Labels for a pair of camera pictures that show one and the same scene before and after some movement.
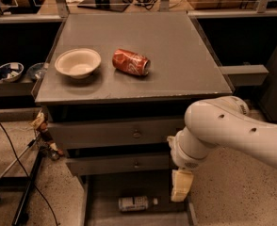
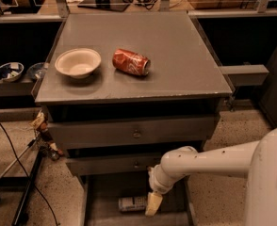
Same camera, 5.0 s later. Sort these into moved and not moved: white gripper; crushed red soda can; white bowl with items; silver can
Moved: white gripper
Not moved: silver can; white bowl with items; crushed red soda can
